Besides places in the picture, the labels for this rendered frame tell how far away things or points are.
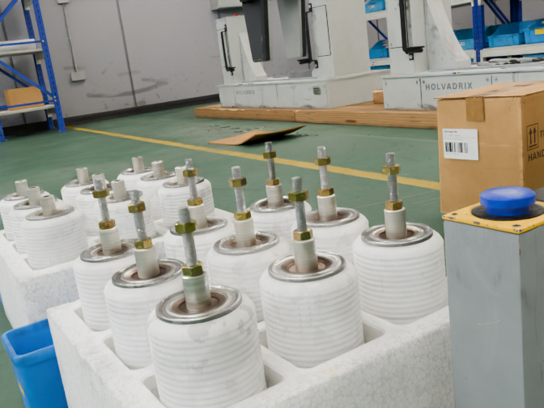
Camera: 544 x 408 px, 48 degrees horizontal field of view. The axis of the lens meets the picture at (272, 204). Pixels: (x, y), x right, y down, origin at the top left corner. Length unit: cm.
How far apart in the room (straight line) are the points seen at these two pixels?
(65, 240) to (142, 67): 620
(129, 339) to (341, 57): 346
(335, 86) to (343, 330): 341
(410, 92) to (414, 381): 278
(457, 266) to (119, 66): 668
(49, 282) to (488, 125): 102
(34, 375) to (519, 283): 63
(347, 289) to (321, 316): 4
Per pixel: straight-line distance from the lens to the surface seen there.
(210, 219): 81
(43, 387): 89
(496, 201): 48
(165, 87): 724
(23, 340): 97
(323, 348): 57
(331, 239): 71
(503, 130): 149
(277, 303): 57
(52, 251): 101
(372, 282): 64
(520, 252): 46
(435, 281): 65
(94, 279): 72
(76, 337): 72
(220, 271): 66
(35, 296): 99
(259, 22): 53
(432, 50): 342
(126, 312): 61
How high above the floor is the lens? 45
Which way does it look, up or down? 14 degrees down
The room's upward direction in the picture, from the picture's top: 7 degrees counter-clockwise
